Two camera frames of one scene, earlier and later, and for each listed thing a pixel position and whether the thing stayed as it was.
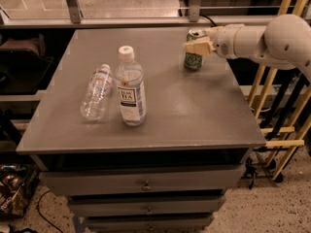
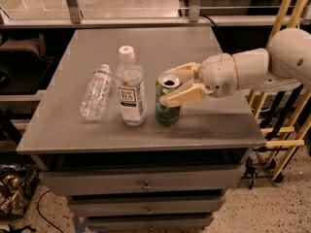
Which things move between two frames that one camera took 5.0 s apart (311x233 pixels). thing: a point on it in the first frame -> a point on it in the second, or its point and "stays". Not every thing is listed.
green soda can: [191, 60] -> [166, 115]
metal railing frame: [194, 18] stays
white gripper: [224, 42] -> [218, 74]
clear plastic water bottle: [97, 97] stays
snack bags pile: [17, 183] stays
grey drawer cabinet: [169, 174] stays
